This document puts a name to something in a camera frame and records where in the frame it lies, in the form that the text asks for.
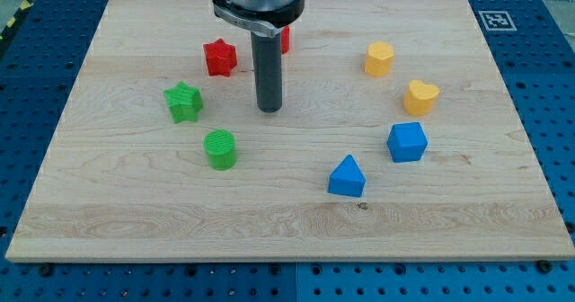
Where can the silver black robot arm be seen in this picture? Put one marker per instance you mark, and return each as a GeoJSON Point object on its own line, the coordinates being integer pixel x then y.
{"type": "Point", "coordinates": [265, 18]}

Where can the yellow heart block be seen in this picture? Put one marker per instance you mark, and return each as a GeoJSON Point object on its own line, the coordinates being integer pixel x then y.
{"type": "Point", "coordinates": [420, 98]}

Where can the green cylinder block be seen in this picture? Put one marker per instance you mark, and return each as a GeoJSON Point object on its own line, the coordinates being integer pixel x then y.
{"type": "Point", "coordinates": [219, 146]}

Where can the blue triangle block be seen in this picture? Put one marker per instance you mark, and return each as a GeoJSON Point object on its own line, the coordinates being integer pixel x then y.
{"type": "Point", "coordinates": [347, 179]}

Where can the grey cylindrical pointer rod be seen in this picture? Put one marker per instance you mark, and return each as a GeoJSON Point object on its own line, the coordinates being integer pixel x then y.
{"type": "Point", "coordinates": [267, 69]}

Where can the red star block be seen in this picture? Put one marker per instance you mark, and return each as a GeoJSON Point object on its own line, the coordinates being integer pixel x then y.
{"type": "Point", "coordinates": [220, 57]}

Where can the wooden board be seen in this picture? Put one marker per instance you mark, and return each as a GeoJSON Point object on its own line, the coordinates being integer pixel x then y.
{"type": "Point", "coordinates": [122, 183]}

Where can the red block behind rod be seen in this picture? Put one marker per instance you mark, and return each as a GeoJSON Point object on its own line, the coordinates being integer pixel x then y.
{"type": "Point", "coordinates": [285, 40]}

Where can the green star block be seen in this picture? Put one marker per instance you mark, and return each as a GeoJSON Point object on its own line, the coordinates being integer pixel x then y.
{"type": "Point", "coordinates": [184, 102]}

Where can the blue cube block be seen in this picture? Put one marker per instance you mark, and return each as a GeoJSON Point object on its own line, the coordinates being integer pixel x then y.
{"type": "Point", "coordinates": [407, 142]}

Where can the yellow hexagon block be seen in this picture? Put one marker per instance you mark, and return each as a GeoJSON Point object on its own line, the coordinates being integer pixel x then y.
{"type": "Point", "coordinates": [379, 59]}

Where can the white fiducial marker tag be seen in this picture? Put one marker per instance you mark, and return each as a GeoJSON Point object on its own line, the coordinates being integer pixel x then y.
{"type": "Point", "coordinates": [497, 21]}

